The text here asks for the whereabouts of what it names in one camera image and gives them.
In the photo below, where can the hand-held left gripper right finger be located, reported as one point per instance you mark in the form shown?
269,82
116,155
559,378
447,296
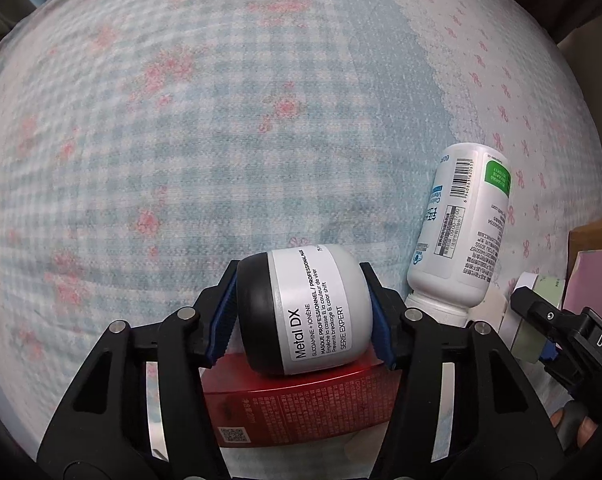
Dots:
382,327

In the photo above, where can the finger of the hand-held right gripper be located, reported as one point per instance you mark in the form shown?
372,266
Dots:
541,312
566,365

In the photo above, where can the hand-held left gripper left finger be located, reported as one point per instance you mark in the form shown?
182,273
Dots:
225,310

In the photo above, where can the pale green and white box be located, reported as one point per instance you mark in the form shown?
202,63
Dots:
526,345

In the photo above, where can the grey jar with black lid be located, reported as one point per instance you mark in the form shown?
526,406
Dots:
306,310

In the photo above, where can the red box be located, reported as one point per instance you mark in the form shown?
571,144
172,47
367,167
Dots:
301,405

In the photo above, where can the person's right hand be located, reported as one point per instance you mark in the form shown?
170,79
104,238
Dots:
586,430

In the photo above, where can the small beige box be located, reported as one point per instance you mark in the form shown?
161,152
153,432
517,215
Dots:
492,310

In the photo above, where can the pink box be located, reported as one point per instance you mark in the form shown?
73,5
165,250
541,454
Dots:
593,285

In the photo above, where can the brown cardboard box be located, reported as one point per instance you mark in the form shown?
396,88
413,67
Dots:
593,232

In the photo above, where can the white bottle with green label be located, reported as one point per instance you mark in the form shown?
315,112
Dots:
463,230

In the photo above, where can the checkered floral bed sheet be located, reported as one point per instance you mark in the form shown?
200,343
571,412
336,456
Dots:
206,125

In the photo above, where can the dark wooden furniture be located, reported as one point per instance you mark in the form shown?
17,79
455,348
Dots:
581,5

